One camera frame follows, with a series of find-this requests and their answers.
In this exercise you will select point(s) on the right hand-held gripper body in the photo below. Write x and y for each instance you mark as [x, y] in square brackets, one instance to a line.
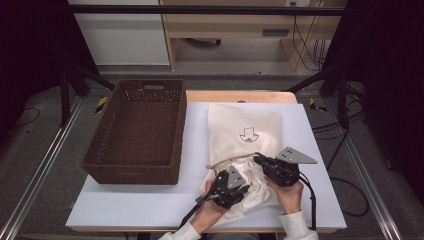
[283, 173]

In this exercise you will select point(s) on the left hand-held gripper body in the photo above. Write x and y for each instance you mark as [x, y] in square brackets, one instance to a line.
[230, 195]

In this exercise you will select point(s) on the white garment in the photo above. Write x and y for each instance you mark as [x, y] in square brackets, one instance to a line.
[256, 196]

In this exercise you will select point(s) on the brown woven basket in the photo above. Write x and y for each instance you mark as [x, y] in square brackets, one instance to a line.
[140, 133]

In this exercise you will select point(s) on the person's right hand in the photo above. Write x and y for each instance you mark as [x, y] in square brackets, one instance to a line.
[290, 200]

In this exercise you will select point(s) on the person's left hand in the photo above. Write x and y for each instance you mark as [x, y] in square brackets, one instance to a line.
[208, 216]

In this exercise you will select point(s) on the yellow black tape strip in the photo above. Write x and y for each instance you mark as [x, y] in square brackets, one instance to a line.
[101, 104]
[315, 105]

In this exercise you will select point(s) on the black metal stand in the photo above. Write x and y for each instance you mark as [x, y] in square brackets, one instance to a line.
[342, 100]
[65, 96]

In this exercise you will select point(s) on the light wooden desk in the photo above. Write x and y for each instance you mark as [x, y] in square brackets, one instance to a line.
[233, 26]

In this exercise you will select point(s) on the black curtain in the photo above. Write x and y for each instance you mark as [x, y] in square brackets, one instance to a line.
[30, 50]
[390, 83]

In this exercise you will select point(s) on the black horizontal bar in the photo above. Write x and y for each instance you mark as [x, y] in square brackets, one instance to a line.
[200, 9]

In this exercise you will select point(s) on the white cabinet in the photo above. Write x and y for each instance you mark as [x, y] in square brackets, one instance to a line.
[123, 36]

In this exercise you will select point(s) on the aluminium floor rail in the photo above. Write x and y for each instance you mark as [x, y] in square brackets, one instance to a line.
[40, 166]
[363, 173]

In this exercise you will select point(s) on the white wall socket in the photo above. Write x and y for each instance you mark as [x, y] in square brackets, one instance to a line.
[298, 2]

